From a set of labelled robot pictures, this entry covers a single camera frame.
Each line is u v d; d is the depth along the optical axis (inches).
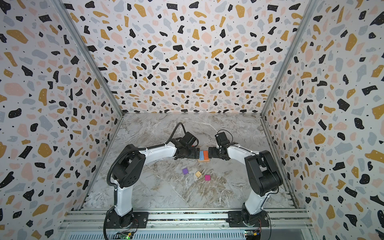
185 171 36.1
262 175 19.0
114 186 21.0
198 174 34.8
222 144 29.7
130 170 19.8
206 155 37.4
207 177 34.6
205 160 37.3
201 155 37.2
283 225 28.9
